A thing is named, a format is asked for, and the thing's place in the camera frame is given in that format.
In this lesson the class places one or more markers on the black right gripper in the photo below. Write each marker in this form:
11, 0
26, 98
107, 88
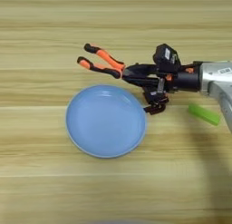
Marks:
181, 81

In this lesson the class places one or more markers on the orange and black pliers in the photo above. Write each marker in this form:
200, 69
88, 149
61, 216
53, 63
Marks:
102, 63

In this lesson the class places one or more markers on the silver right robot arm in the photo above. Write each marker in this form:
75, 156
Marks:
217, 79

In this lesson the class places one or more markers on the black box with white label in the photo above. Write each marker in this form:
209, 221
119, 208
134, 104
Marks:
166, 56

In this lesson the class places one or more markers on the blue round plate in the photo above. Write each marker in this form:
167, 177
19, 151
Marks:
105, 121

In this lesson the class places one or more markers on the green rectangular block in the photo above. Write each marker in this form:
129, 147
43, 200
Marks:
204, 114

